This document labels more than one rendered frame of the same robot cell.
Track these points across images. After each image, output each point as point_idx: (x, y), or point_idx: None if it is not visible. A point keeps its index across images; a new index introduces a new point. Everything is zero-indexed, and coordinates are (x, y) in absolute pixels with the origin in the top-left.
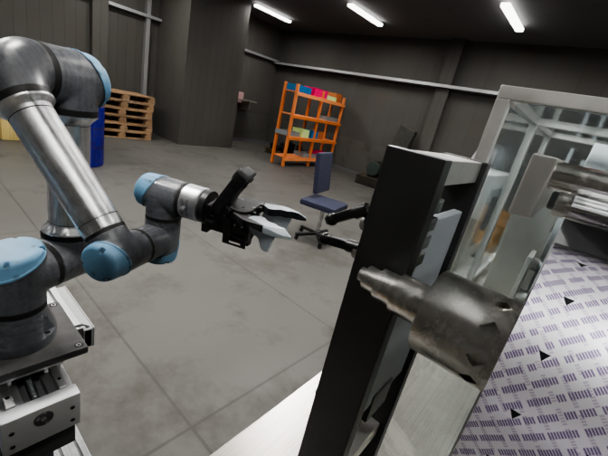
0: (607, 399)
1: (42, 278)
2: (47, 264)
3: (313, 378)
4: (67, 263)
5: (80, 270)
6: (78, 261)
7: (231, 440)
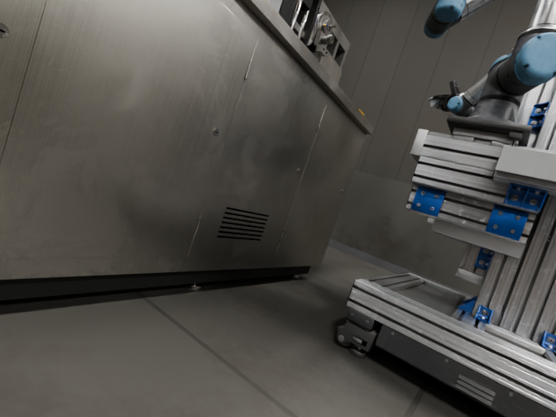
0: None
1: (491, 74)
2: (499, 65)
3: (295, 34)
4: (503, 63)
5: (505, 69)
6: (507, 60)
7: (325, 69)
